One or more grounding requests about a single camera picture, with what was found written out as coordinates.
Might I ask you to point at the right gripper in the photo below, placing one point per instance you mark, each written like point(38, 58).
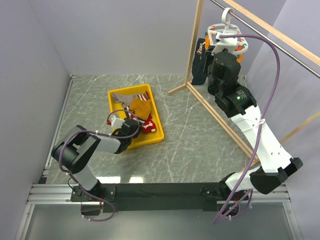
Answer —
point(209, 55)

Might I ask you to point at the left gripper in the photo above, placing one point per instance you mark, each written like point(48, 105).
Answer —
point(136, 134)

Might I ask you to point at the mustard yellow sock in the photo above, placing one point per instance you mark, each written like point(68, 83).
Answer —
point(141, 108)

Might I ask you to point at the white round clip hanger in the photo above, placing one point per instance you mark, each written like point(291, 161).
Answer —
point(226, 28)

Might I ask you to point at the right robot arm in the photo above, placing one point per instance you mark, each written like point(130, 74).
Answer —
point(240, 106)

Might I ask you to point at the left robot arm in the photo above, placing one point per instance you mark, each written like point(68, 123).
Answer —
point(75, 149)

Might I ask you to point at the yellow plastic tray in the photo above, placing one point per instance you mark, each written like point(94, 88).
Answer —
point(143, 138)

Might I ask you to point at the red white patterned sock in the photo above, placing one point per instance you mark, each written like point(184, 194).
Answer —
point(149, 125)

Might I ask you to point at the navy blue hanging sock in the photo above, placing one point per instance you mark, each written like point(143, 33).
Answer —
point(198, 64)

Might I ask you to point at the grey sock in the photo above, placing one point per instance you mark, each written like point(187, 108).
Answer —
point(124, 100)

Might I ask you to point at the metal hanging rod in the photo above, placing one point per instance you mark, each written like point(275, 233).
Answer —
point(270, 33)

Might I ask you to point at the black base bar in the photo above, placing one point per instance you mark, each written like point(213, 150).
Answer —
point(120, 197)

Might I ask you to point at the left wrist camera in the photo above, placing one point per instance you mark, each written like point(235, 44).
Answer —
point(115, 121)

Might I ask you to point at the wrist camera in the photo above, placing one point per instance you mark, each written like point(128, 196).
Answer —
point(115, 121)
point(228, 44)

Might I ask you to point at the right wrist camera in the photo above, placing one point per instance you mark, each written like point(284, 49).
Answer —
point(228, 44)

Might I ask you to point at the aluminium rail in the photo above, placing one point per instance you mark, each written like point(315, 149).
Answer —
point(29, 208)

